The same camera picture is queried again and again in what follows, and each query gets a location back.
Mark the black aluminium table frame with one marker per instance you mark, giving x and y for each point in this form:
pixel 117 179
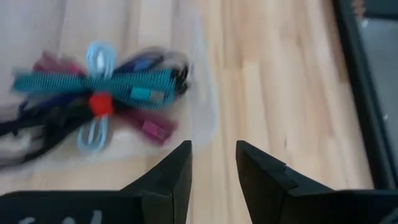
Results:
pixel 363 93

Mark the clear plastic container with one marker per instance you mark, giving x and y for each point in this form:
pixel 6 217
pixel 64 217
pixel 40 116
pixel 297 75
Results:
pixel 203 121

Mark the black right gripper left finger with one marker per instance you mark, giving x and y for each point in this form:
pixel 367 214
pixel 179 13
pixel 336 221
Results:
pixel 169 189

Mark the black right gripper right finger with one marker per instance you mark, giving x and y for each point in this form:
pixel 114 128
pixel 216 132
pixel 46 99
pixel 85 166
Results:
pixel 270 193

